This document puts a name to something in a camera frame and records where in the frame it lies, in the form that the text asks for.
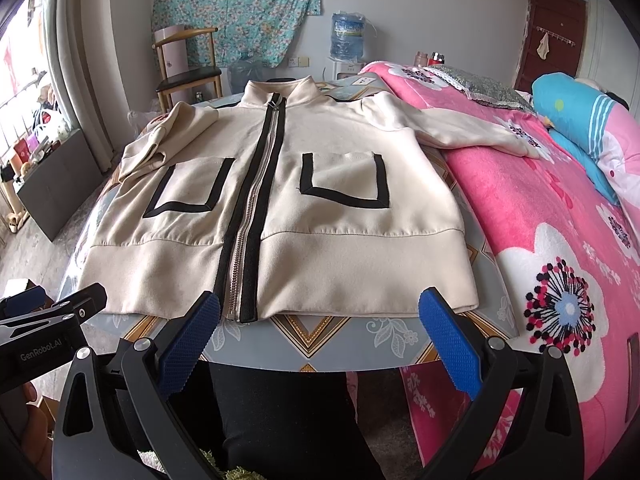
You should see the blue striped pillow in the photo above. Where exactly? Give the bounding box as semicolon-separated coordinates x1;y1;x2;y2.
532;73;620;206

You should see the pink floral blanket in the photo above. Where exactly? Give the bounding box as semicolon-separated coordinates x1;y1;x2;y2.
369;61;639;479

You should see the beige jacket black trim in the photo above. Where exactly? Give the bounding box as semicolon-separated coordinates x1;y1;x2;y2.
78;75;539;324

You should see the grey curtain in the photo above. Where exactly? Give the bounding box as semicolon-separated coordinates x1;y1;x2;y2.
43;0;115;172

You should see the grey sequin cushion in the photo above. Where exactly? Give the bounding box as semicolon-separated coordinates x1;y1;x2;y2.
428;65;534;113

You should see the wooden chair black seat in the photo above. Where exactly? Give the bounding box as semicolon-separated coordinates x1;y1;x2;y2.
151;26;224;113

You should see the dark red door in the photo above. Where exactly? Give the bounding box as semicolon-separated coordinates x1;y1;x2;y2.
514;0;587;93

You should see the teal floral wall cloth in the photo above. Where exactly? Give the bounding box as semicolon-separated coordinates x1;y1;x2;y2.
152;0;322;68

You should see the blue water jug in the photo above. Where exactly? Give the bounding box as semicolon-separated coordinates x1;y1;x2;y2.
330;12;367;62

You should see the dark grey cabinet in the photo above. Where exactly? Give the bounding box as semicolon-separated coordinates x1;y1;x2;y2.
17;130;103;242

